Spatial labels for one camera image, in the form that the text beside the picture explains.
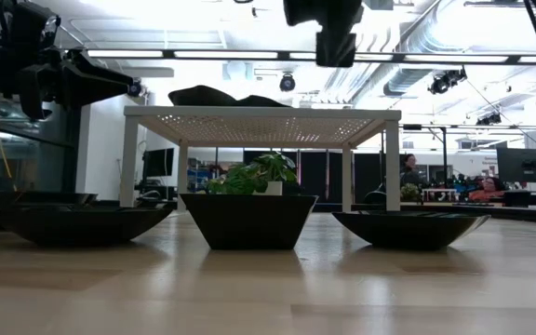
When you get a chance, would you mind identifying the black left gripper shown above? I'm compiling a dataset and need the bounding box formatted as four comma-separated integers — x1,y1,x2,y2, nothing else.
11,2,135,120

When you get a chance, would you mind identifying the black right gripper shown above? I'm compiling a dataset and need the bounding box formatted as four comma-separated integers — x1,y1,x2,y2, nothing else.
282,0,365,69

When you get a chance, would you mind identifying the black deep mini plate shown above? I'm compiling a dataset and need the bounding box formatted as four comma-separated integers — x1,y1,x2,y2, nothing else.
179,193,319,251

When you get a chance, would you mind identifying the black computer monitor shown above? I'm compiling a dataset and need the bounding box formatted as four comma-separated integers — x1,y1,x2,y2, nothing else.
142,147,175,178
496,147,536,184

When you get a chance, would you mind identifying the white perforated metal shelf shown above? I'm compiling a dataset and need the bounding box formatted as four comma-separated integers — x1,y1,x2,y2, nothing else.
118,105,403,213

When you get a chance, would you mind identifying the black ceiling spotlight cluster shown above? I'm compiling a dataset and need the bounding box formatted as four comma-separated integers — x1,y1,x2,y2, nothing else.
476,111,503,127
428,66,468,96

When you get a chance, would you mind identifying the black pot lower left table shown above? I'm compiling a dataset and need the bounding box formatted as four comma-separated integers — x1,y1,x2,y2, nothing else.
15,191,99,209

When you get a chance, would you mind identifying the black partition screen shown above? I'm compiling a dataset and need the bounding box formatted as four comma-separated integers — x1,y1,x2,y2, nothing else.
243,149,383,205

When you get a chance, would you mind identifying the person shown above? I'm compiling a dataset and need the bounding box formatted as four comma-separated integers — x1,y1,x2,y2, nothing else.
400,153,423,187
468,176,506,203

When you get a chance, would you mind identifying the black stand pole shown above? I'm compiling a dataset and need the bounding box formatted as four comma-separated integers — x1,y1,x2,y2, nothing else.
402,123,449,187

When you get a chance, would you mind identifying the green plant in white pot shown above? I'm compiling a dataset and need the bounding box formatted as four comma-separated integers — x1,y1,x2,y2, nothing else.
205,151,298,196

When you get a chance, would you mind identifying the small green potted plant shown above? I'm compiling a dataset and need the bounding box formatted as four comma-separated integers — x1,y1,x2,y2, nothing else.
400,182,421,202

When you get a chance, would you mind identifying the black overhead light rail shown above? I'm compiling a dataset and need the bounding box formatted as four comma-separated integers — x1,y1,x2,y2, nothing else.
58,47,536,66

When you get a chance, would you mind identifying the black aluminium table frame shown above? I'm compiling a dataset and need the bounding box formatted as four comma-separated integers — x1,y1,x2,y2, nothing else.
95,198,536,225

